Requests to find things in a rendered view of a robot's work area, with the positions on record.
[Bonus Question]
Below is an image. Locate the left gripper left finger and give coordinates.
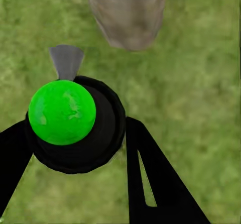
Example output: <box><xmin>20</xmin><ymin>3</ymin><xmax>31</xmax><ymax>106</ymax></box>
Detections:
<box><xmin>0</xmin><ymin>120</ymin><xmax>33</xmax><ymax>218</ymax></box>

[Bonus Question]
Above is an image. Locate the pesticide atomizer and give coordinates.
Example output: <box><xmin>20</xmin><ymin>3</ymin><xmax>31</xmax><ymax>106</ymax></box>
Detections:
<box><xmin>25</xmin><ymin>45</ymin><xmax>127</xmax><ymax>174</ymax></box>

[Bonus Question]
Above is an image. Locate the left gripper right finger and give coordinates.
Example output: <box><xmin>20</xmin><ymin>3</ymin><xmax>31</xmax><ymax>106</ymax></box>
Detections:
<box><xmin>126</xmin><ymin>117</ymin><xmax>210</xmax><ymax>224</ymax></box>

